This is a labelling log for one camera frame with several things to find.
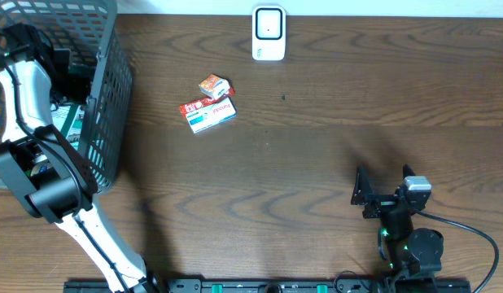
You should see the green white wipes packet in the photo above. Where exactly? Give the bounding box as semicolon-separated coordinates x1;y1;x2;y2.
51;104;85;150

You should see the red snack stick sachet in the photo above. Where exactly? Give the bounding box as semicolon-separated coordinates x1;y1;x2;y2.
178;87;235;118

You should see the white Panadol medicine box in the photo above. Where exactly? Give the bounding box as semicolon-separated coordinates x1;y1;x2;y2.
186;98;237;133

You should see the orange small carton box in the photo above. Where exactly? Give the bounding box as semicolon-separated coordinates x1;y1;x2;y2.
199;74;231;99

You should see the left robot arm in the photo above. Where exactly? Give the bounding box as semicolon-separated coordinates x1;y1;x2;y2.
0;24;164;292

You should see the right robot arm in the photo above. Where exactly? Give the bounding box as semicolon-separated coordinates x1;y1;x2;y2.
351;164;444;292

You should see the white barcode scanner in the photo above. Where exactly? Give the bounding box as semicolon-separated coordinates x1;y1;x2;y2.
251;5;286;61

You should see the grey plastic mesh basket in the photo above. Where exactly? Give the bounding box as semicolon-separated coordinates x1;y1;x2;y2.
0;0;133;193

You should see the green lid glass jar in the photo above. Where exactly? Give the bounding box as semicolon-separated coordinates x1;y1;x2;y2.
30;159;53;177

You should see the black left camera cable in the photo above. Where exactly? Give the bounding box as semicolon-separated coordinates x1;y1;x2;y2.
0;40;130;293

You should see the black camera cable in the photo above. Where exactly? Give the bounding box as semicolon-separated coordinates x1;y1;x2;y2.
413;209;501;293
0;40;130;293

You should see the black right camera cable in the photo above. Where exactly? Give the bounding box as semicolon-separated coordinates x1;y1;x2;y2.
413;209;501;293

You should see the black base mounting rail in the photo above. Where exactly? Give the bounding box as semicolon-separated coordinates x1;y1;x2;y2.
63;278;473;293

